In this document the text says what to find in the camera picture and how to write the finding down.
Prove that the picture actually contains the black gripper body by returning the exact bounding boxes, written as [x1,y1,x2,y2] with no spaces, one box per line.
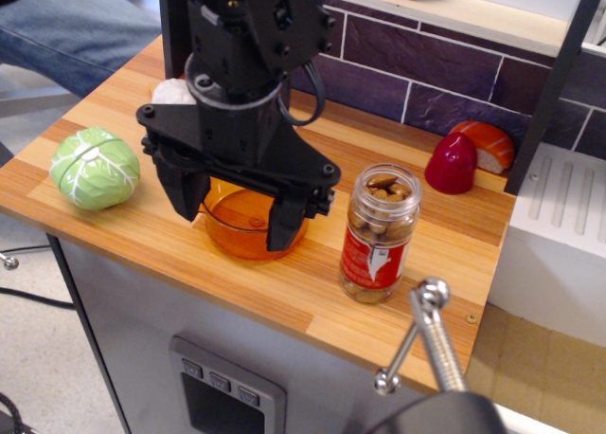
[136,93,341,216]

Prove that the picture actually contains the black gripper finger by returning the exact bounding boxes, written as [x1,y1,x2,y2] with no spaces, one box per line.
[266,190,307,252]
[154,152,210,222]

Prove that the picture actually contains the clear almond jar red label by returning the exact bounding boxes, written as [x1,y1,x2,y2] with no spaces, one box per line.
[340,163,422,304]

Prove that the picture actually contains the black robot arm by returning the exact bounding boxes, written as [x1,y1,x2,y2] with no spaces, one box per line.
[136,0,341,252]

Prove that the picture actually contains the orange transparent pot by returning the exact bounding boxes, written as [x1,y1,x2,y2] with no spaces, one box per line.
[200,177,309,260]

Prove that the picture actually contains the white toy cauliflower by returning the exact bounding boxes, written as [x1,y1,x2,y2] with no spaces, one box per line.
[151,78,196,105]

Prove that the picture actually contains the green toy cabbage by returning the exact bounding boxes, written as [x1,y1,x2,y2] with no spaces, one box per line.
[49,127,140,210]

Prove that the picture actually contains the dark red toy dome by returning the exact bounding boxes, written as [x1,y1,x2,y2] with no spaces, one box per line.
[424,133,477,195]

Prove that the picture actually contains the metal chair leg caster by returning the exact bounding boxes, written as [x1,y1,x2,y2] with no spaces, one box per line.
[0,244,52,271]

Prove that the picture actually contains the person leg blue jeans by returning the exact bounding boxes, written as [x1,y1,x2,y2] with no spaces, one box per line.
[1,0,161,98]

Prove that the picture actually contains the grey oven control panel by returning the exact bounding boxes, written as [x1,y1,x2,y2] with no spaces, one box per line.
[169,336,287,434]

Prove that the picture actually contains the salmon sushi toy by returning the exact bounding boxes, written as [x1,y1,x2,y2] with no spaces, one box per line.
[449,121,515,174]

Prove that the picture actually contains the wooden shelf board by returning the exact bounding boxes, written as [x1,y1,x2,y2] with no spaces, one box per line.
[343,0,569,57]

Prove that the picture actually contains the black clamp body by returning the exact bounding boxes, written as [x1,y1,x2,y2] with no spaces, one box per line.
[365,391,508,434]

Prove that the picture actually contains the metal clamp screw handle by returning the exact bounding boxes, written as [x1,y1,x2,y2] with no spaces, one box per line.
[374,277,469,395]

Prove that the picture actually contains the black floor cable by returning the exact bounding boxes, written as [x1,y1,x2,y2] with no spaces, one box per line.
[0,286,77,311]

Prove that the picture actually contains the black shelf post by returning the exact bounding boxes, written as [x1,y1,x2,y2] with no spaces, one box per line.
[504,0,601,195]

